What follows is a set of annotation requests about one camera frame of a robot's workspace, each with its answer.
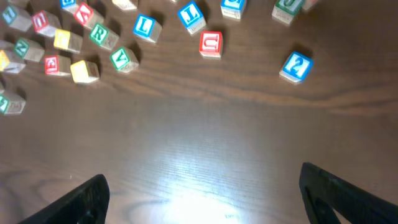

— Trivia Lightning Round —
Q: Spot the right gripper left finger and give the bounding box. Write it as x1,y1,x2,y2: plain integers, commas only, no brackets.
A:
20,174,110,224

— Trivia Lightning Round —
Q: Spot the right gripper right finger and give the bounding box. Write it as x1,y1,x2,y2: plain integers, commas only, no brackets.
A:
299,162,397,224

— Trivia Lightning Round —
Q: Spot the yellow O block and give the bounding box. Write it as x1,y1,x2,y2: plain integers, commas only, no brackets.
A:
70,60,100,84

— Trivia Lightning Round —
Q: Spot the green R block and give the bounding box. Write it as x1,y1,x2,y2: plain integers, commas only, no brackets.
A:
89,23,119,51

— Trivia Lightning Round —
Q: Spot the green 4 block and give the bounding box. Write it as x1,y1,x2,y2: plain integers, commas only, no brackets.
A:
1,91,26,115

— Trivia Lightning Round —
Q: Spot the red E block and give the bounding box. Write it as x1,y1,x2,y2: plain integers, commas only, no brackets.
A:
44,55,71,77

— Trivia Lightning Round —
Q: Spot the green V block centre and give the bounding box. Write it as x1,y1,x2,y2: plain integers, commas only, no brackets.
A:
110,47,139,73

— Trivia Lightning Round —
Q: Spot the blue 2 block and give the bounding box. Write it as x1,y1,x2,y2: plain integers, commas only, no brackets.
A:
279,51,313,84

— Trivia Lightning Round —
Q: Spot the yellow K block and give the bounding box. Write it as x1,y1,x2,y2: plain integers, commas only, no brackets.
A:
1,50,25,74

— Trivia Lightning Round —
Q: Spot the green N block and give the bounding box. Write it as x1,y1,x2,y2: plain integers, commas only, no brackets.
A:
13,38,45,63

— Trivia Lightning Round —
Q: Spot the yellow C block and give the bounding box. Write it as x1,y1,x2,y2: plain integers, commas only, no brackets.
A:
53,29,83,54

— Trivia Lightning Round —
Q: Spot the red U block left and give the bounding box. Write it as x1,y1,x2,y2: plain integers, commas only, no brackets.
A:
31,11,61,38

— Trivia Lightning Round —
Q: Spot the red u block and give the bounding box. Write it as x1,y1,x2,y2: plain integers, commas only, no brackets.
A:
199,31,223,59
31,11,61,38

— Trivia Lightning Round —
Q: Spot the blue L block lower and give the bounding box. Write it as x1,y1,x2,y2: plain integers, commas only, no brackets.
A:
132,14,162,43

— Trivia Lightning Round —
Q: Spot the red A block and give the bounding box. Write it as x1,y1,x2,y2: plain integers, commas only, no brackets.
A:
74,2,104,30

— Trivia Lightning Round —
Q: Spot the green 7 block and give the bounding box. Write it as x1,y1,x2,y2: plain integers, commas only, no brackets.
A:
1,4,32,32

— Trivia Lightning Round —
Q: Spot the blue P block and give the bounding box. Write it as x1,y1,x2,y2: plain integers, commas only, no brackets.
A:
60,0,79,14

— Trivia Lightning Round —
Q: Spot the yellow centre block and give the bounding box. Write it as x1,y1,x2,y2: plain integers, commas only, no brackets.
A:
112,0,138,11

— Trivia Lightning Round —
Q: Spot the red U block right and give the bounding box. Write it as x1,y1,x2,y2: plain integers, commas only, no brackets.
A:
199,31,223,59

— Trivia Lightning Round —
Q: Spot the green J block right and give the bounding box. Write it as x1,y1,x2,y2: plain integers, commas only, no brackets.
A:
272,0,305,26

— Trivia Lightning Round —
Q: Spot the blue I block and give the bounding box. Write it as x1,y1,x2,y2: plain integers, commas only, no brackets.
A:
177,1,206,35

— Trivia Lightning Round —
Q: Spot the blue 5 block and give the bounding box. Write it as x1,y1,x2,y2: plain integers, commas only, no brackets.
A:
220,0,247,21

